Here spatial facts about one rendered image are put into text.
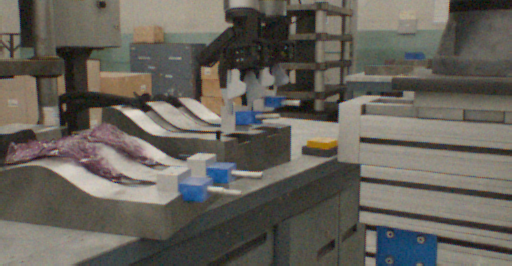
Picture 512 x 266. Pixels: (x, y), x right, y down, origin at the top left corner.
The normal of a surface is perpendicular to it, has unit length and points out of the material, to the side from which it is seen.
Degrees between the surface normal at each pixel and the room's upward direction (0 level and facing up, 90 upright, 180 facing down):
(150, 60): 90
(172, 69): 90
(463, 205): 90
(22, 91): 96
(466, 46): 72
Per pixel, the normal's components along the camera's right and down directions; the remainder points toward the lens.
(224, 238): 0.82, 0.09
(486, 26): -0.47, -0.17
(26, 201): -0.30, 0.15
